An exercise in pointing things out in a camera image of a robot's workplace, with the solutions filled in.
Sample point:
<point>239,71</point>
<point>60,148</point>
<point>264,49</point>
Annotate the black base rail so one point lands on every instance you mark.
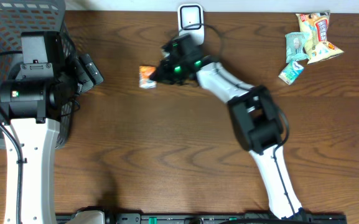
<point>135,218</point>

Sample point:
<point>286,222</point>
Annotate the white barcode scanner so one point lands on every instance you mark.
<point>190,21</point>

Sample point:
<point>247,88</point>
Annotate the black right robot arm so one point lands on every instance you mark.
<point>257,122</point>

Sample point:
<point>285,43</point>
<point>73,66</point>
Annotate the mint green snack pouch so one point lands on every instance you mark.
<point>295,43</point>

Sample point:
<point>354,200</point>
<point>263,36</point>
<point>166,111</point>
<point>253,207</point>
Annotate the dark grey plastic basket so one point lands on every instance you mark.
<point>17,17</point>

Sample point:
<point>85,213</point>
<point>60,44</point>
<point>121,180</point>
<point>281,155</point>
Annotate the yellow white snack bag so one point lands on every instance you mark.
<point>317,47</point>

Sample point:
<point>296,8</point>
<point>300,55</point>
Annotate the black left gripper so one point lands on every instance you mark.
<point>84,73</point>

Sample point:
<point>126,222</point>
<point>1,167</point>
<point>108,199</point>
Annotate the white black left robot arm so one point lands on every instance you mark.
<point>31,110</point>

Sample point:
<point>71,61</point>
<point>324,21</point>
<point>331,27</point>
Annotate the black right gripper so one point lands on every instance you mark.
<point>162,74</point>

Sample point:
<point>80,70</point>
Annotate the green tissue pack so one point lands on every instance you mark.
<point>291,71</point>

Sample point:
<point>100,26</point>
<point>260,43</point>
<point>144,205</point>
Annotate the orange tissue pack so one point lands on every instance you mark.
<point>145,73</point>

